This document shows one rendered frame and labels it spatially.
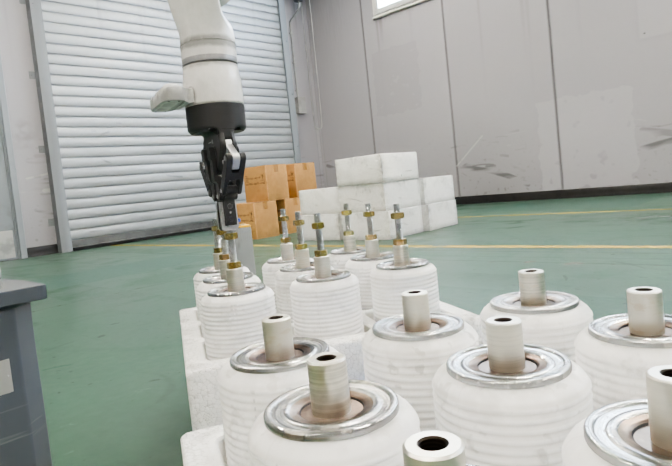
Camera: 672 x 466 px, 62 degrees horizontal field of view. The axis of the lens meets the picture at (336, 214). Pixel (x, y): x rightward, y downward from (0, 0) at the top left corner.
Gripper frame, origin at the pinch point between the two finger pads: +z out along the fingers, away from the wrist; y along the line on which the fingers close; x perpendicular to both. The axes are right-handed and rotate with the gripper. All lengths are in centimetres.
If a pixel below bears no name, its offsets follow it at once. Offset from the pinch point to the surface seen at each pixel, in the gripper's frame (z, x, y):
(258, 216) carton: 16, -140, 357
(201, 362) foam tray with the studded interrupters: 17.1, 6.4, -3.8
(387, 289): 12.4, -19.1, -7.1
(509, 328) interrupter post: 7.3, -2.2, -45.8
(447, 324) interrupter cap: 9.7, -6.0, -35.2
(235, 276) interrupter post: 7.9, 0.2, -1.1
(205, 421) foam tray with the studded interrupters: 23.3, 7.3, -6.3
